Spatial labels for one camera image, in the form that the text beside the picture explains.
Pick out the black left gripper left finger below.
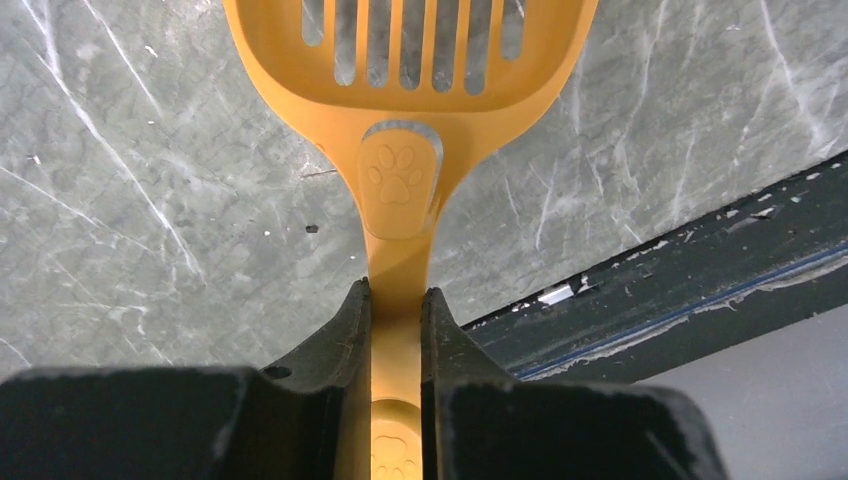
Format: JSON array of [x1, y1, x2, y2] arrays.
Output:
[[1, 280, 371, 479]]

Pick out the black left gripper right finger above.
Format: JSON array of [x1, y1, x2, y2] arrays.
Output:
[[421, 288, 728, 479]]

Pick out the yellow slotted plastic scoop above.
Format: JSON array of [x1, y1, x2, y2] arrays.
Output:
[[224, 1, 597, 479]]

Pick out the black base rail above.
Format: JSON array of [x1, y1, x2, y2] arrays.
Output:
[[467, 154, 847, 383]]

